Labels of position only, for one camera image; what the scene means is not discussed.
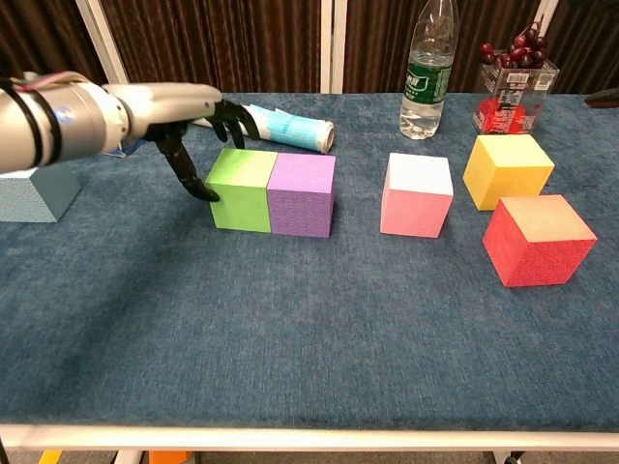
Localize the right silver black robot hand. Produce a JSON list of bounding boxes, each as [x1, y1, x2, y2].
[[583, 86, 619, 110]]

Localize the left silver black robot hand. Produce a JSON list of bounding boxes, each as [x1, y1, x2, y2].
[[115, 81, 251, 203]]

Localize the green foam cube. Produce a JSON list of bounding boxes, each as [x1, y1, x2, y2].
[[204, 148, 280, 234]]

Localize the yellow foam cube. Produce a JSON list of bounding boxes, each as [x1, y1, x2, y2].
[[462, 133, 555, 212]]

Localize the light blue foam cube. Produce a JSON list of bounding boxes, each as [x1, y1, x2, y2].
[[0, 161, 82, 223]]

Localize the purple foam cube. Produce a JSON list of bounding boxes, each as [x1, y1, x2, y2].
[[266, 153, 338, 239]]

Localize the pink foam cube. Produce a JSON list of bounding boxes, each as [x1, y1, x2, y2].
[[379, 152, 455, 239]]

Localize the red foam cube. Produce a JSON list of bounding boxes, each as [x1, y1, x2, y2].
[[482, 193, 599, 288]]

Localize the blue orange snack box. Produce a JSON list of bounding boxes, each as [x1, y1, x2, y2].
[[103, 137, 146, 160]]

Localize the clear plastic box red contents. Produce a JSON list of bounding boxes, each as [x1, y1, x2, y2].
[[471, 60, 561, 139]]

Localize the dark red grape bunch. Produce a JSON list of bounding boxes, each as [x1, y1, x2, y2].
[[479, 28, 550, 70]]

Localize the white plastic wrap roll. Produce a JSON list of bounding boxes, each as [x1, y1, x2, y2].
[[192, 101, 336, 156]]

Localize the clear green-label water bottle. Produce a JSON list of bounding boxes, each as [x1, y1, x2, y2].
[[398, 0, 460, 141]]

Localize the blue table cloth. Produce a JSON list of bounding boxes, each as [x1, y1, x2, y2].
[[0, 91, 619, 433]]

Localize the orange plastic object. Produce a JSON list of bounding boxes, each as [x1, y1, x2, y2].
[[148, 449, 192, 464]]

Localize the white partition post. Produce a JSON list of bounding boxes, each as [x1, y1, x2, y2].
[[74, 0, 131, 88], [529, 0, 575, 38], [319, 0, 347, 94]]

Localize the white table frame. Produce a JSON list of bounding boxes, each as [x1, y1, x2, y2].
[[0, 423, 619, 464]]

